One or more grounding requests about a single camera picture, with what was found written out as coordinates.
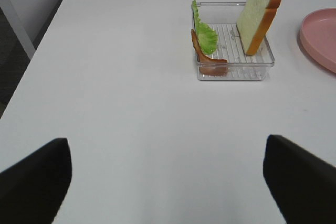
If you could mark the brown bacon strip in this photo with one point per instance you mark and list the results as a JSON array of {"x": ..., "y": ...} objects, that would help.
[{"x": 209, "y": 66}]

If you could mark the white bread slice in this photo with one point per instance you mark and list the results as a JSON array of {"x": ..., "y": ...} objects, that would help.
[{"x": 254, "y": 22}]

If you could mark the green lettuce leaf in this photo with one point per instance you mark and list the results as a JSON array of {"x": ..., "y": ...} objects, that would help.
[{"x": 207, "y": 37}]

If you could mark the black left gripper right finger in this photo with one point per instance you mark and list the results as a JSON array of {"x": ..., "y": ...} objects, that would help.
[{"x": 302, "y": 185}]

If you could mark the clear plastic left tray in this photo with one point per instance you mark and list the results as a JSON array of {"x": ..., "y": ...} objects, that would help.
[{"x": 222, "y": 17}]

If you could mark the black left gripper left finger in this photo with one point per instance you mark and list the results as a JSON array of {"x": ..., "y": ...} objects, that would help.
[{"x": 33, "y": 189}]

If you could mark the pink round plate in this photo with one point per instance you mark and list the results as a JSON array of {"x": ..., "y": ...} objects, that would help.
[{"x": 317, "y": 36}]

